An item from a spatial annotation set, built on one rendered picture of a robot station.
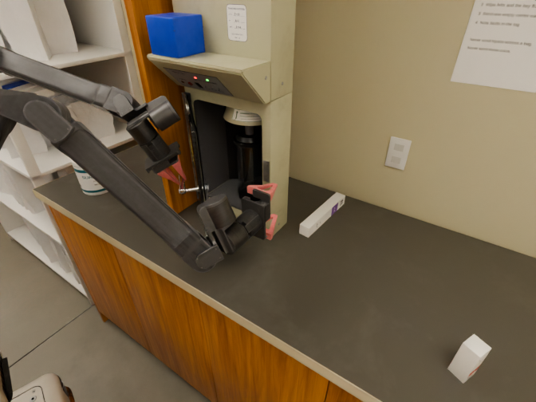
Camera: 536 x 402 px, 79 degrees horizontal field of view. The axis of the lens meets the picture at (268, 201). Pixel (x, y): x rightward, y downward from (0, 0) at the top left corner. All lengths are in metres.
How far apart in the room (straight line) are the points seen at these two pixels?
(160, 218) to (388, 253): 0.75
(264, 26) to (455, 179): 0.80
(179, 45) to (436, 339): 0.96
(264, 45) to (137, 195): 0.46
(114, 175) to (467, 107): 0.99
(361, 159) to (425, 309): 0.59
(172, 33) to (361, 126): 0.72
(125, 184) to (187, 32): 0.44
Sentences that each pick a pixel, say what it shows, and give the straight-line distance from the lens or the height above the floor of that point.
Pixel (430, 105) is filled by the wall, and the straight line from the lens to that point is 1.19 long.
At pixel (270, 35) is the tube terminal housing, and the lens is 0.85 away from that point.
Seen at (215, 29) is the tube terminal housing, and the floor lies 1.57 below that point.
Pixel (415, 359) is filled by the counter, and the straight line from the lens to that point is 0.91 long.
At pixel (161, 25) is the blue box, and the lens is 0.93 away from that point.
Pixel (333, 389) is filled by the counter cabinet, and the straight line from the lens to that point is 0.97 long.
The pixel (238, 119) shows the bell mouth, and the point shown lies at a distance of 0.99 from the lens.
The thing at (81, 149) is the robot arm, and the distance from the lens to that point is 0.66.
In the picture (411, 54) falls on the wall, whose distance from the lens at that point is 1.17.
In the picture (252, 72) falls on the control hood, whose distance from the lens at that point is 0.80.
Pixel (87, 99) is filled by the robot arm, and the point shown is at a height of 1.43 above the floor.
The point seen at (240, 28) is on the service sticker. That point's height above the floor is 1.57.
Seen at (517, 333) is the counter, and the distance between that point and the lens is 1.08.
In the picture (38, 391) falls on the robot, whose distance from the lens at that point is 1.81.
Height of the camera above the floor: 1.68
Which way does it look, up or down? 35 degrees down
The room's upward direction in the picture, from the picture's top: straight up
